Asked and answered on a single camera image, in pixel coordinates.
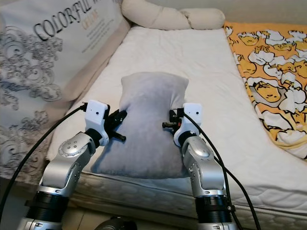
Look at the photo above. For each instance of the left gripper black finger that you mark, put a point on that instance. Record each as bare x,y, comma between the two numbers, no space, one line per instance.
121,117
119,137

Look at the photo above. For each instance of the long beige bolster pillow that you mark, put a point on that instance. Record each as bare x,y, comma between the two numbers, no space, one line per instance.
153,14

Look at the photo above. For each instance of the grey printed headboard cushion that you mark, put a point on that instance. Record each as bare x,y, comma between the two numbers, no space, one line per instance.
43,62

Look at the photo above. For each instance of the grey velvet pillow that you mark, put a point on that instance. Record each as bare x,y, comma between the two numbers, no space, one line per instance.
148,129

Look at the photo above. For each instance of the grey robot leg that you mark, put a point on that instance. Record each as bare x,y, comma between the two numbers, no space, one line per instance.
115,224

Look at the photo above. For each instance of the yellow cartoon egg blanket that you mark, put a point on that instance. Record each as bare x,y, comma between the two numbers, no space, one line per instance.
268,72

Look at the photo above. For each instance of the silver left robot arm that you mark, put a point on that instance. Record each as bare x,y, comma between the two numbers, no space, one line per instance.
67,167

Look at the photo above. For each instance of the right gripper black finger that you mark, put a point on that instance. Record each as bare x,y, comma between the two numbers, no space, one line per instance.
172,115
169,126

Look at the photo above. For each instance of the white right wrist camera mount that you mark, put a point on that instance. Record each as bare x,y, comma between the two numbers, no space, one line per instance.
192,120

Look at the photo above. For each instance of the white quilted mattress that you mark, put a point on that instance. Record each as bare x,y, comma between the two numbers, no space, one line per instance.
192,52

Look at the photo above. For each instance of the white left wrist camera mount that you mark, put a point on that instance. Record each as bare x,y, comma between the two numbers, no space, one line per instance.
96,115

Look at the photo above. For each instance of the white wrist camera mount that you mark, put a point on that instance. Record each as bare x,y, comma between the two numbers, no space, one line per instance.
192,120
96,115

